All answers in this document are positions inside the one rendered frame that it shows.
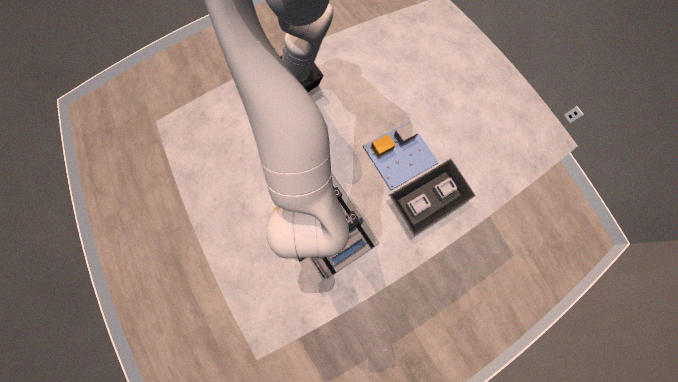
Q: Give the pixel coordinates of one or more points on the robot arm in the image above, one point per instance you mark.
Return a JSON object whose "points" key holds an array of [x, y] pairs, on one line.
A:
{"points": [[289, 129]]}

